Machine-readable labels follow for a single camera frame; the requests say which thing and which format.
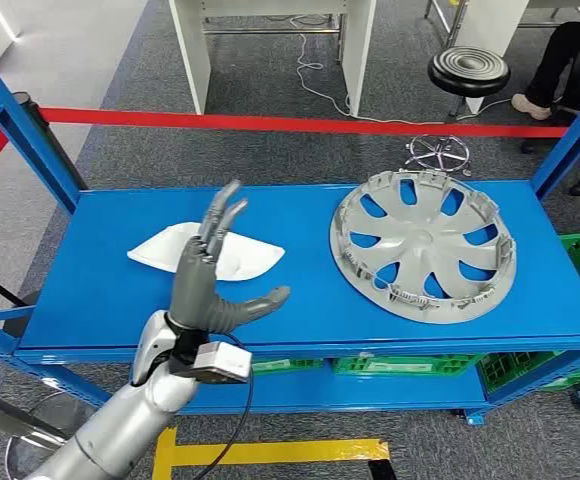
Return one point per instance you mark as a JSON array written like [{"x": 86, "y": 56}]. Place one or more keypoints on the silver wheel hubcap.
[{"x": 420, "y": 245}]

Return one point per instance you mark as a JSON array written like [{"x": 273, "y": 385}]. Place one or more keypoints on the yellow floor tape square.
[{"x": 270, "y": 452}]

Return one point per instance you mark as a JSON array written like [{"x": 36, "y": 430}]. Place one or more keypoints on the black round stool chrome base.
[{"x": 470, "y": 69}]

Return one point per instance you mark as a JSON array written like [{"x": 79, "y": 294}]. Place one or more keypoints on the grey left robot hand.
[{"x": 195, "y": 291}]

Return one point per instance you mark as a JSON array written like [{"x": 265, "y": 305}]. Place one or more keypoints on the white plastic car part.
[{"x": 250, "y": 262}]

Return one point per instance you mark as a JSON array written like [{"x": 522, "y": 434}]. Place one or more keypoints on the person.
[{"x": 555, "y": 60}]

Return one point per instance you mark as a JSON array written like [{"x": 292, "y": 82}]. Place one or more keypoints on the blue metal shelf rack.
[{"x": 294, "y": 265}]

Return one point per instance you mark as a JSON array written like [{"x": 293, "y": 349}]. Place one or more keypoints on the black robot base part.
[{"x": 382, "y": 470}]

